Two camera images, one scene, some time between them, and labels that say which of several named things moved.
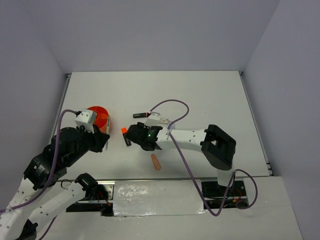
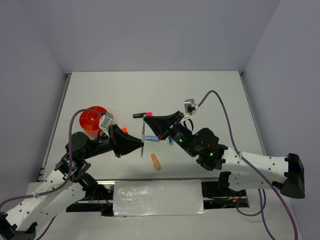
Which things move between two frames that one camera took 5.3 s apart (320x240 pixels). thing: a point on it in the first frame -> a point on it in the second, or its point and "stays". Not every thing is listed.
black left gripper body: x=91 y=141 -> x=115 y=138
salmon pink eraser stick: x=155 y=162 stays
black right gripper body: x=142 y=125 -> x=178 y=131
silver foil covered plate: x=157 y=197 stays
